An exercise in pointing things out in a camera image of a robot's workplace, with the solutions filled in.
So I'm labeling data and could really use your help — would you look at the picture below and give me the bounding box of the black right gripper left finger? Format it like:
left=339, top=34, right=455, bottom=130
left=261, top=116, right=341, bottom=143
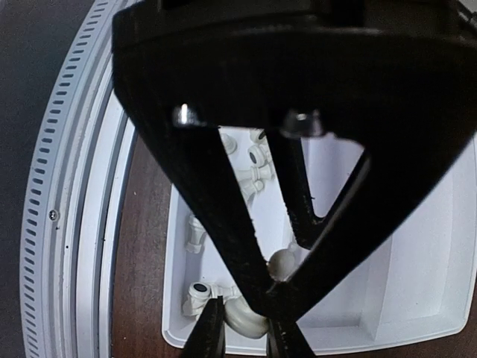
left=182, top=296, right=226, bottom=358

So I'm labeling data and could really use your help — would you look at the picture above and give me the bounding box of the white pawn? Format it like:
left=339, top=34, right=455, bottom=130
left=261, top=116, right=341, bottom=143
left=267, top=242, right=299, bottom=281

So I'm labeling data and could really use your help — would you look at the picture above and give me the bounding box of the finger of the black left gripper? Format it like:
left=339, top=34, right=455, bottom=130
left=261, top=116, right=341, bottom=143
left=266, top=127, right=476, bottom=321
left=149, top=111, right=280, bottom=317

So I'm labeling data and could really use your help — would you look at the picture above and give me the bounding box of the white plastic compartment tray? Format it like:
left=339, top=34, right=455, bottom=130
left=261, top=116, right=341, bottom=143
left=162, top=136, right=476, bottom=355

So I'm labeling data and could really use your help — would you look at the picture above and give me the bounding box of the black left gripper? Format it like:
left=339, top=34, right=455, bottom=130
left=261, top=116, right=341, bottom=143
left=111, top=0, right=477, bottom=142

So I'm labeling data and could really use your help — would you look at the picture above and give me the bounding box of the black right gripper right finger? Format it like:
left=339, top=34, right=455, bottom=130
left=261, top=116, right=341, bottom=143
left=266, top=320, right=309, bottom=358

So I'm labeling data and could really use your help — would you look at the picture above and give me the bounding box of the white piece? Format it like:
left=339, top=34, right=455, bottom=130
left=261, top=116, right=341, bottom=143
left=224, top=296, right=268, bottom=339

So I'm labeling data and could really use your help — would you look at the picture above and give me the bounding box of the front aluminium rail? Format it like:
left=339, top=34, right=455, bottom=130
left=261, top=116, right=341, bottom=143
left=19, top=1, right=136, bottom=357

